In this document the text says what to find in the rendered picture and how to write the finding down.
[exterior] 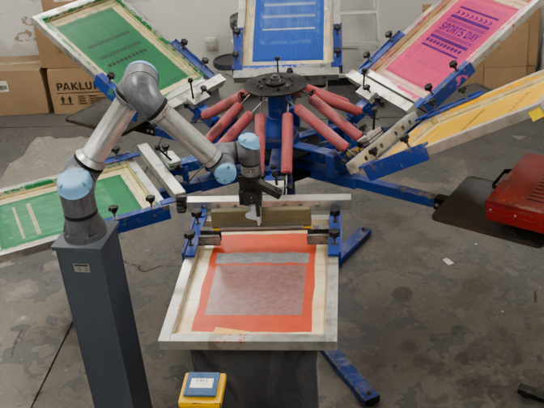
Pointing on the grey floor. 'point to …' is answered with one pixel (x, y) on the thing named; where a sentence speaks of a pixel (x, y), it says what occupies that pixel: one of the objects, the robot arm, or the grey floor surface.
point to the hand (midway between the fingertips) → (261, 219)
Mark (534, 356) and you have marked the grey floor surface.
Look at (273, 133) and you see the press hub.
